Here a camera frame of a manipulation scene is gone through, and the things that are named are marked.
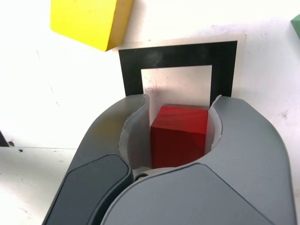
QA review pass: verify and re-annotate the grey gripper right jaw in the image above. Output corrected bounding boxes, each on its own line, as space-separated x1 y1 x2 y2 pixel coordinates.
100 93 293 225

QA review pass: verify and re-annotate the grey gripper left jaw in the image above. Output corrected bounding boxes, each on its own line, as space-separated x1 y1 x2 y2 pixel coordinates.
43 93 155 225

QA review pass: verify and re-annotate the red cube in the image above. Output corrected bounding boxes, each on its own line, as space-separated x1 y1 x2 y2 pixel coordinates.
150 105 209 169

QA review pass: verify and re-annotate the yellow cube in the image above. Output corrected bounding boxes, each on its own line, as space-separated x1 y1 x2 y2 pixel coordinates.
50 0 134 52

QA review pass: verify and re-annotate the green cube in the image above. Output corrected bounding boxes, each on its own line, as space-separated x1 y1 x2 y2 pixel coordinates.
290 14 300 39

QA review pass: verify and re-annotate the black tape square outline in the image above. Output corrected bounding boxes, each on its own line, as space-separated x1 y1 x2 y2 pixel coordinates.
118 41 239 98

